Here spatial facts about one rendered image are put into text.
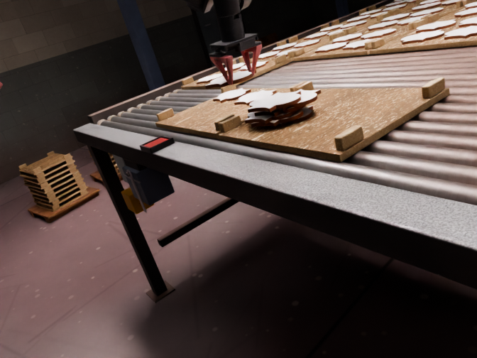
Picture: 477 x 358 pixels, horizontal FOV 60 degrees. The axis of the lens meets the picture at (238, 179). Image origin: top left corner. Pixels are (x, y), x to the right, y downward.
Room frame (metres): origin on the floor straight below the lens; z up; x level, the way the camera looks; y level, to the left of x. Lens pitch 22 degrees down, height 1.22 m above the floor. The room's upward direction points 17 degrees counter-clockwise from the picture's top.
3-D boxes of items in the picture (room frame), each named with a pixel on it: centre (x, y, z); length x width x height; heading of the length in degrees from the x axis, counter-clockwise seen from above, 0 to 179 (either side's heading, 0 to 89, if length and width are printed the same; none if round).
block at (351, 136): (0.69, -0.21, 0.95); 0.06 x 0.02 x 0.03; 119
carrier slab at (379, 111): (0.92, -0.23, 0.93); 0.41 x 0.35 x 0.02; 29
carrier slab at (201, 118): (1.29, -0.04, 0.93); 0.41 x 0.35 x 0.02; 28
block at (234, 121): (1.03, -0.02, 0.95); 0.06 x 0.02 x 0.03; 119
